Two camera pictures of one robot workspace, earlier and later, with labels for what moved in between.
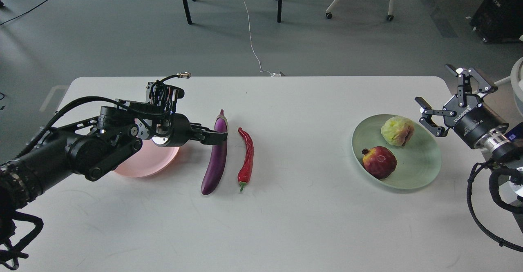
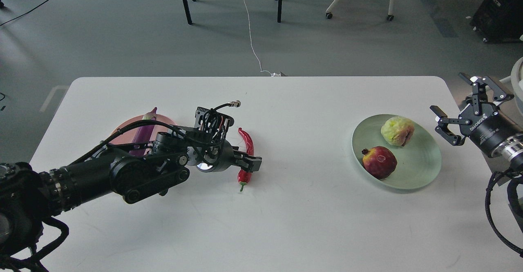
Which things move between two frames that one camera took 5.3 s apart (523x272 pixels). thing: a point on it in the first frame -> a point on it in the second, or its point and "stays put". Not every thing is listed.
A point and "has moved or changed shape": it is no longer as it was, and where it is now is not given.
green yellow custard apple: x=397 y=130 stays put
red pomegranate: x=380 y=161 stays put
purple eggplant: x=216 y=172 has moved or changed shape
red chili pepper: x=245 y=169 stays put
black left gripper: x=175 y=130 -> x=222 y=155
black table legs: x=188 y=14 stays put
